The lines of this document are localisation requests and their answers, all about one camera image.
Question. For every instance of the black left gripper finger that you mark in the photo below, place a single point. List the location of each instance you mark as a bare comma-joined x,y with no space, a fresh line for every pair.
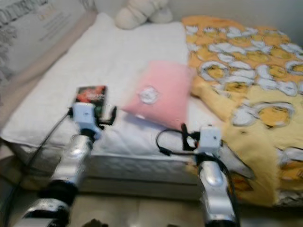
114,113

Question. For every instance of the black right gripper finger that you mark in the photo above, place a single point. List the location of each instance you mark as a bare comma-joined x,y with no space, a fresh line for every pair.
183,132

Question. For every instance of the dark cover book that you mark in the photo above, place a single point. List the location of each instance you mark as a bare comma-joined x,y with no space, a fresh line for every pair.
92,93

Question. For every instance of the yellow cartoon egg blanket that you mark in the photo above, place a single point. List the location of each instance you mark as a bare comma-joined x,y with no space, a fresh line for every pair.
255,94

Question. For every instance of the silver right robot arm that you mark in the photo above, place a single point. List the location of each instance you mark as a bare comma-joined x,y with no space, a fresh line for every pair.
210,184

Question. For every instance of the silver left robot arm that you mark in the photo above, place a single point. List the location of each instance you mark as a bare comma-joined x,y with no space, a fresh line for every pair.
75,156

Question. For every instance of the pink pillow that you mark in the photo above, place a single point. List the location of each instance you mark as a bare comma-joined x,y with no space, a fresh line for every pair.
158,94

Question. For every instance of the white quilted mattress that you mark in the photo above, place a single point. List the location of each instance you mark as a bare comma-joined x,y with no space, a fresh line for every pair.
90,71

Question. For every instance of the grey bed base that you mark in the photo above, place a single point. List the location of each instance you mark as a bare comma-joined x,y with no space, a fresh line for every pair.
123,187

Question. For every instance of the cream plush toy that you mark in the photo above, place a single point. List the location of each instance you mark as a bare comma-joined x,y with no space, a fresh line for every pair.
137,16

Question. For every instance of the grey printed board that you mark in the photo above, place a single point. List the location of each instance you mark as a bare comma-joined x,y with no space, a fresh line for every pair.
28,33

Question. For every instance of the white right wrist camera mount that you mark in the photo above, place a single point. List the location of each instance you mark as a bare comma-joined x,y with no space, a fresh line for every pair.
210,138

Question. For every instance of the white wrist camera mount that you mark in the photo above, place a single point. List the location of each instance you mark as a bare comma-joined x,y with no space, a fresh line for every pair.
85,118
210,138

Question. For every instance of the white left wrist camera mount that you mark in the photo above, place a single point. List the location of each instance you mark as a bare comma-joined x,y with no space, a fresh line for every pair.
85,118

